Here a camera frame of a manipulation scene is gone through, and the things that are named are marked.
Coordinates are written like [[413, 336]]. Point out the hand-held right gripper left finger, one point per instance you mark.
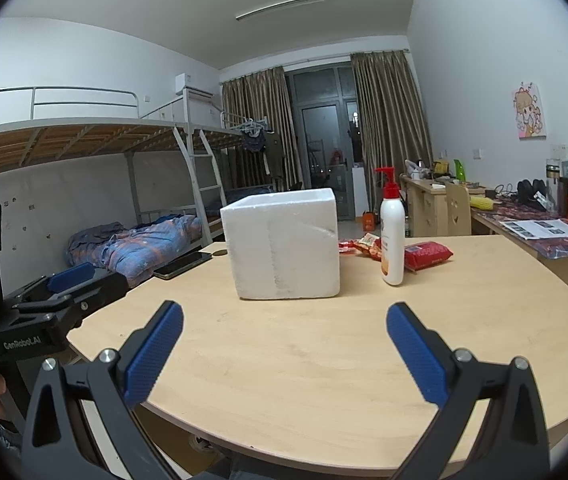
[[156, 350]]

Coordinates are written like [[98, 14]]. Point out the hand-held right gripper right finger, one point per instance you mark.
[[414, 350]]

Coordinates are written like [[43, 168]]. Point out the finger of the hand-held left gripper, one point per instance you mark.
[[71, 276], [98, 290]]

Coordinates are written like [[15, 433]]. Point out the white foam box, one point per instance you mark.
[[284, 250]]

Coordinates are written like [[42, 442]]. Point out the blue patterned blanket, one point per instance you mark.
[[153, 245]]

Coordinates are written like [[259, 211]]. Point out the black smartphone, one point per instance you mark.
[[181, 265]]

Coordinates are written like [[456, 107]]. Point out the red snack packet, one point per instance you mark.
[[429, 255]]

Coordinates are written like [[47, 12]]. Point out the orange snack wrapper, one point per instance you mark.
[[370, 247]]

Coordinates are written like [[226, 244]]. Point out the white pump bottle red cap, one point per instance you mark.
[[393, 240]]

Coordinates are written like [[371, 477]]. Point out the red white snack wrapper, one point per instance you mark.
[[350, 245]]

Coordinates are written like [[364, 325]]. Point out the orange bag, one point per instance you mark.
[[369, 222]]

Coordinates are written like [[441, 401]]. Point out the light wooden desk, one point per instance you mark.
[[424, 210]]

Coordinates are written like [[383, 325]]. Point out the wooden chair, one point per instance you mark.
[[459, 210]]

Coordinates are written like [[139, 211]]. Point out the yellow foam net on desk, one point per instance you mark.
[[481, 203]]

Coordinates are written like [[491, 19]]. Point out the printed paper sheets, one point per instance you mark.
[[541, 228]]

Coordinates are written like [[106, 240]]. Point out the yellow box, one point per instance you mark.
[[440, 168]]

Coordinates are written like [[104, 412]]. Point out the black headphones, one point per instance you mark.
[[531, 191]]

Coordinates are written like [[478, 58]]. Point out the hanging dark clothes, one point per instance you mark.
[[264, 152]]

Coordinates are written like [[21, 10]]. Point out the white air conditioner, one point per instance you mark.
[[193, 90]]

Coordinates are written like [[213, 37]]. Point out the brown curtain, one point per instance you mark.
[[394, 120], [264, 120]]

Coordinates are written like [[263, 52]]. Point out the glass balcony door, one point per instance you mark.
[[321, 130]]

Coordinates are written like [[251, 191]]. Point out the ceiling tube light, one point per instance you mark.
[[279, 7]]

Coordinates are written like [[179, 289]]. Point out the white wall socket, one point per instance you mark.
[[559, 150]]

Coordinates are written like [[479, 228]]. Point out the pink cartoon wall poster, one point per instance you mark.
[[530, 110]]

